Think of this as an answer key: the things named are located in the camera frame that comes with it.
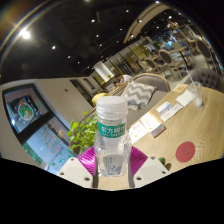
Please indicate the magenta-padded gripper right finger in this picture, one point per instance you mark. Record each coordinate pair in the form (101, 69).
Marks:
(151, 171)

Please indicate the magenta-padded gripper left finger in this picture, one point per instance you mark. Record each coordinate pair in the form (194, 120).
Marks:
(74, 171)

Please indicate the clear plastic water bottle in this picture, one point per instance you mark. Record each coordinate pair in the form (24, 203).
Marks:
(112, 148)

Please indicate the flat round red coaster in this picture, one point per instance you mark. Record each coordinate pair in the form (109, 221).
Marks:
(185, 152)

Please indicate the green potted plant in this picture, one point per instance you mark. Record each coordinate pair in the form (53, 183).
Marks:
(83, 133)

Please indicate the printed paper leaflet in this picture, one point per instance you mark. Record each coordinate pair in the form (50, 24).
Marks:
(137, 132)

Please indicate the white orange box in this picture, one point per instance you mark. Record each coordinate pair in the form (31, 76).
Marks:
(151, 124)

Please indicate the window with colourful decals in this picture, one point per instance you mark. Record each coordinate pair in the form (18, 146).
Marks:
(36, 126)

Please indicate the folded white leaflet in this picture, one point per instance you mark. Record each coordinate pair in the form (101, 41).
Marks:
(172, 112)

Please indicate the blue white card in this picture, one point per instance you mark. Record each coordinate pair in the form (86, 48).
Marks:
(164, 107)

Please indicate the grey white chevron pillow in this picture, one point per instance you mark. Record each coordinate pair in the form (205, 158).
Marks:
(138, 95)

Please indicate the person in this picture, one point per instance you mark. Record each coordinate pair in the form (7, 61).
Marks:
(123, 78)
(99, 97)

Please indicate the white paper sheet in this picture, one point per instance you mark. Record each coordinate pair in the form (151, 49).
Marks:
(185, 98)

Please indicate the clear plastic cup with straw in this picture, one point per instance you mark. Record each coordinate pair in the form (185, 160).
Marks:
(196, 96)

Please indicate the yellow card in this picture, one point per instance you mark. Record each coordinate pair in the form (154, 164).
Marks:
(180, 88)

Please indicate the grey curved sofa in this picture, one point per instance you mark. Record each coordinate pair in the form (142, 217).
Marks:
(146, 77)

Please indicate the white round column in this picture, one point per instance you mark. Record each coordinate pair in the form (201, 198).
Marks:
(103, 71)

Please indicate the grey tufted chair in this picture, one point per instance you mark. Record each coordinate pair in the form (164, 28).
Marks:
(208, 78)

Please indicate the group of round-backed chairs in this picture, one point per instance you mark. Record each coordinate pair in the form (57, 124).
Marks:
(166, 58)

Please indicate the group of ceiling lights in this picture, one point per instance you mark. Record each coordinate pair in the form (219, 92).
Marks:
(25, 34)

